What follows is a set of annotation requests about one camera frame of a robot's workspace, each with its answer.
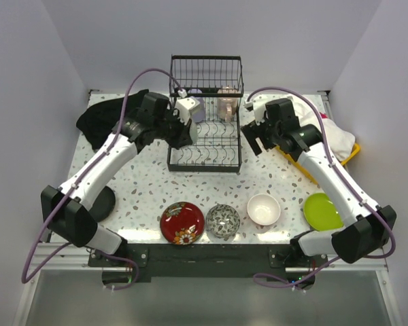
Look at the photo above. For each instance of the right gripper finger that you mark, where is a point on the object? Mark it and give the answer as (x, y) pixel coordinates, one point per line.
(250, 133)
(255, 147)

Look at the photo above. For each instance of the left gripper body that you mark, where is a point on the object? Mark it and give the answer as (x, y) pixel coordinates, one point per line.
(176, 130)

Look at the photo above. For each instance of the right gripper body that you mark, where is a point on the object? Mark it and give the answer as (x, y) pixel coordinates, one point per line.
(267, 131)

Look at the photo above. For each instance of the lavender plastic cup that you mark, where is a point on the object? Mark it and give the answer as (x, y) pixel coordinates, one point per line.
(197, 113)

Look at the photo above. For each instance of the pink marbled mug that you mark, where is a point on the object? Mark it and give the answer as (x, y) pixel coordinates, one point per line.
(227, 104)

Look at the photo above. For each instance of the black wire dish rack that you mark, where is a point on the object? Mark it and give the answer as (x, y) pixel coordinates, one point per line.
(206, 79)

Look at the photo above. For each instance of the white pink bowl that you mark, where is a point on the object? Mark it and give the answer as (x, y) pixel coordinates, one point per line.
(263, 209)

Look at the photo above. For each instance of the leaf patterned bowl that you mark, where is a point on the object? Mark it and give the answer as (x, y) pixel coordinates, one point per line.
(223, 221)

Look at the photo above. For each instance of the red floral plate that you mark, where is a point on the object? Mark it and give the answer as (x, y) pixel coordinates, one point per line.
(182, 223)

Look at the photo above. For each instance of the celadon green bowl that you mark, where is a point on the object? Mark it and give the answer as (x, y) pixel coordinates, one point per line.
(193, 132)

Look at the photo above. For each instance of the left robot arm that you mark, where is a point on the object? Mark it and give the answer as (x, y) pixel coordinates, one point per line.
(66, 209)

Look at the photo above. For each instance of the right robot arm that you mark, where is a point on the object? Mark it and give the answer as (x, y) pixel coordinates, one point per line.
(367, 226)

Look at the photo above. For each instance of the white towel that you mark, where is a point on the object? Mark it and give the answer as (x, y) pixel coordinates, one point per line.
(341, 142)

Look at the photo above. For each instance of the black cloth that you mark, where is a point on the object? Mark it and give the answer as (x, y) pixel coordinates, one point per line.
(97, 121)

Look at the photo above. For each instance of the lime green plate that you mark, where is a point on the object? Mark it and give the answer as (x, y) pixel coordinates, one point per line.
(321, 214)

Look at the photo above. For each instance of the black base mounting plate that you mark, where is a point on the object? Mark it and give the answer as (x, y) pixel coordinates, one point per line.
(143, 262)

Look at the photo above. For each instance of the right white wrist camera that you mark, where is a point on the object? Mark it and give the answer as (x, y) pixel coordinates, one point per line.
(258, 107)

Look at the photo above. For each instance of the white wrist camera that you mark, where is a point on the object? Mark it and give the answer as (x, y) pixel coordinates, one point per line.
(183, 105)
(258, 107)

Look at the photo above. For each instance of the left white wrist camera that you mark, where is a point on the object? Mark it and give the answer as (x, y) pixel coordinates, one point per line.
(183, 105)

